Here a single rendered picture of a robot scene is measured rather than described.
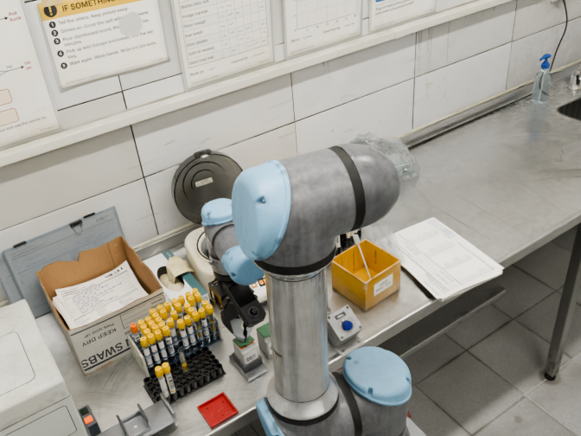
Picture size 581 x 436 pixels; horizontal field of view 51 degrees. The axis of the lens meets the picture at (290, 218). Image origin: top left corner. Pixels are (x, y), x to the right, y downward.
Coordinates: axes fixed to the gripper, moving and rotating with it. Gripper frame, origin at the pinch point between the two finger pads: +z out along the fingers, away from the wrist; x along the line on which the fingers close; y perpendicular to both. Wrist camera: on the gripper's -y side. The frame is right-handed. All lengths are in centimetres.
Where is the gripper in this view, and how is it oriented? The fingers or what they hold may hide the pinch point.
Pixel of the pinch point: (245, 337)
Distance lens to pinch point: 141.2
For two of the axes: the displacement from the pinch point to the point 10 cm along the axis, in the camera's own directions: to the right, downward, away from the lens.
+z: 0.8, 8.2, 5.6
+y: -5.7, -4.3, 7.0
